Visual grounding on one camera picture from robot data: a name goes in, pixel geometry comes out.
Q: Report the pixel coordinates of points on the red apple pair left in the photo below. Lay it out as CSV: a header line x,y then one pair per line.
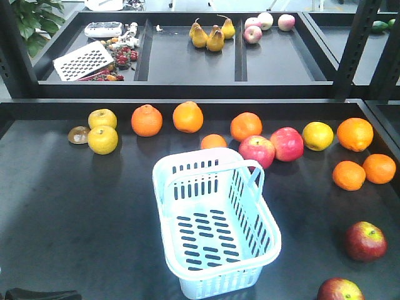
x,y
258,148

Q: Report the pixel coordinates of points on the green potted plant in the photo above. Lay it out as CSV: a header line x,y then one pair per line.
x,y
37,22

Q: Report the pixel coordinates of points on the yellow round fruit right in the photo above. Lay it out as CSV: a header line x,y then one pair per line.
x,y
317,136

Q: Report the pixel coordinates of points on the orange behind red apples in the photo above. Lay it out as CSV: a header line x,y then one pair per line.
x,y
244,125

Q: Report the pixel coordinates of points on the small orange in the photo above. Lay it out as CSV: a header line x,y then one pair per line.
x,y
213,141
349,175
379,168

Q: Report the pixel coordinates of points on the white device with buttons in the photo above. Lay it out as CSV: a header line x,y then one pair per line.
x,y
107,29

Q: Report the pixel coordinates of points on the black rear display tray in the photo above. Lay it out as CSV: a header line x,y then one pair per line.
x,y
293,64

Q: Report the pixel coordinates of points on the dark red apple middle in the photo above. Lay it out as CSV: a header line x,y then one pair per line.
x,y
365,242

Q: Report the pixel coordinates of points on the red apple pair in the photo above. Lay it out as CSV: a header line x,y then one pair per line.
x,y
288,144
258,148

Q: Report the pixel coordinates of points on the black wooden display table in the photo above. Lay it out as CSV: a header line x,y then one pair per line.
x,y
73,220

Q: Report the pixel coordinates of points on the small orange centre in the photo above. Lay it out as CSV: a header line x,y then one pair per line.
x,y
213,141

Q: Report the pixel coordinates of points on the light blue plastic basket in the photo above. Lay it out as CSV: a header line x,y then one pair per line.
x,y
217,230

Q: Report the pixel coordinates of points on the white perforated board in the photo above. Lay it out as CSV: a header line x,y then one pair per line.
x,y
83,61

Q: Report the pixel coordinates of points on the yellow pear back left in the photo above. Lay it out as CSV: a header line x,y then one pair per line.
x,y
102,117

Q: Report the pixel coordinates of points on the yellow pear front left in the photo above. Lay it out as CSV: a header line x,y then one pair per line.
x,y
103,139

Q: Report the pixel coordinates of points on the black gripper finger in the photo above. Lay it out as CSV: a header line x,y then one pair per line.
x,y
18,293

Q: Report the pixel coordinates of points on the red apple pair right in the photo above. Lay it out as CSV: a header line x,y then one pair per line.
x,y
288,144

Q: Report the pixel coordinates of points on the small orange lower left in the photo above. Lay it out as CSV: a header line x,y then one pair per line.
x,y
349,175

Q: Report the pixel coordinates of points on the brown flat fruit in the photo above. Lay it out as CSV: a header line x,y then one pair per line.
x,y
78,135

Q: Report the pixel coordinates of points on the dark red apple left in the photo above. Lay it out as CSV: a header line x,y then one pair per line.
x,y
339,288

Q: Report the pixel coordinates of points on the dark red apple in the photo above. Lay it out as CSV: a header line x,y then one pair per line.
x,y
339,288
365,242

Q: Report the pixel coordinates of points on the small orange lower right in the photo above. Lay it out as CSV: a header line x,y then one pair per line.
x,y
379,168

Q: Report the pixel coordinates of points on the yellow pear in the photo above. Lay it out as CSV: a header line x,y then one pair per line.
x,y
103,139
102,117

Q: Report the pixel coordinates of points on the orange with knob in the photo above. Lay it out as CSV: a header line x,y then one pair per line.
x,y
188,117

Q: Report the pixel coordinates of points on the large orange far right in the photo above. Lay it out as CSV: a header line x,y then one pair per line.
x,y
355,134

